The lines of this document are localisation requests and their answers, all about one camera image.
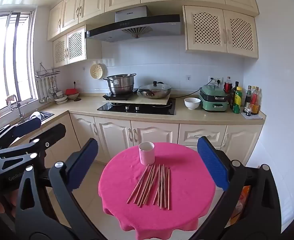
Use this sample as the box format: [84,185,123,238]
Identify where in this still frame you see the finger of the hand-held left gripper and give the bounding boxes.
[0,117,42,153]
[0,123,67,177]

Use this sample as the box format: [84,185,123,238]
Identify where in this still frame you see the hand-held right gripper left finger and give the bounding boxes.
[16,138,99,240]

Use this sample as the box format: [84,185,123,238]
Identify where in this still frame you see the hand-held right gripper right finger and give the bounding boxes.
[187,136,281,240]

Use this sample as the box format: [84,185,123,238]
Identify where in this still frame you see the bundle of wooden chopsticks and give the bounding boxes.
[126,164,170,210]

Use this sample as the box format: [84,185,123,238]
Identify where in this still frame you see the pink cup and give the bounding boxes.
[139,142,155,166]

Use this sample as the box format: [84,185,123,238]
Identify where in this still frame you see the steel sink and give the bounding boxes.
[24,110,55,123]

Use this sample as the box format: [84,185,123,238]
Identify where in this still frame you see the metal faucet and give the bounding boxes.
[6,94,25,123]

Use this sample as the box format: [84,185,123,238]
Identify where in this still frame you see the pink tablecloth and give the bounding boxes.
[98,142,216,240]

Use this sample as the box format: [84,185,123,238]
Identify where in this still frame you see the stack of white bowls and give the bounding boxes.
[54,91,69,104]

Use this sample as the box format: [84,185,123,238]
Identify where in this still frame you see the hanging utensil rack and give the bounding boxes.
[38,76,59,103]

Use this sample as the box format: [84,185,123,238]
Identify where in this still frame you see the orange packaging bag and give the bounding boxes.
[230,185,252,225]

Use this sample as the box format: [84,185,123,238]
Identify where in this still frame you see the beige kitchen countertop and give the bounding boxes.
[0,94,267,130]

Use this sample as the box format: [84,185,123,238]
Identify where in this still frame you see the green electric grill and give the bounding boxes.
[199,84,230,112]

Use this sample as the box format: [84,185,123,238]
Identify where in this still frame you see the white bowl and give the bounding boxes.
[184,97,201,110]

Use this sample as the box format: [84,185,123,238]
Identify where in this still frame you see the kitchen window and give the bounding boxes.
[0,10,39,123]

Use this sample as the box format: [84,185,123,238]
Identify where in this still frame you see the cream base cabinets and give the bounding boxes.
[0,113,263,180]

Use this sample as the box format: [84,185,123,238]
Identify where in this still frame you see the black induction cooker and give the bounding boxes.
[102,88,140,100]

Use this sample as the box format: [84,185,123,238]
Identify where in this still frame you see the dark soy sauce bottle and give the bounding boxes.
[243,85,252,113]

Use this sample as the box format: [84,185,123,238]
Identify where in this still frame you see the cream perforated plate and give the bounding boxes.
[90,63,107,80]

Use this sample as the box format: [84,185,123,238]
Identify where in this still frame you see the dark green oil bottle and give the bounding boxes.
[230,81,240,105]

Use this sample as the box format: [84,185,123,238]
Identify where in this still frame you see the red cola bottle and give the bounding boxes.
[224,77,233,94]

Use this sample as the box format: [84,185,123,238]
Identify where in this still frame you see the black gas hob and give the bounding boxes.
[97,97,176,116]

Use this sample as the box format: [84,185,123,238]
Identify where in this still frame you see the stainless steel pot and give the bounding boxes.
[103,73,137,95]

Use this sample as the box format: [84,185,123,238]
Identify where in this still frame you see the steel wok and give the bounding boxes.
[139,86,172,99]

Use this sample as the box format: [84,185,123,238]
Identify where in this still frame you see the cream lattice door cabinet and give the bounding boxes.
[53,25,87,68]
[182,5,259,59]

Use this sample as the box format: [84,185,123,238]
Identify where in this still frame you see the glass wok lid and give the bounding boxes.
[139,81,172,92]

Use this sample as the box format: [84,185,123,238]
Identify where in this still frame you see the black range hood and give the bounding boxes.
[85,6,183,42]

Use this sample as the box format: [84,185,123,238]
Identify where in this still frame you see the metal wall utensil rack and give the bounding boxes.
[34,62,60,78]

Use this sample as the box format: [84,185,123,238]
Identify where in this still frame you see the black power cord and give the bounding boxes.
[170,78,215,98]

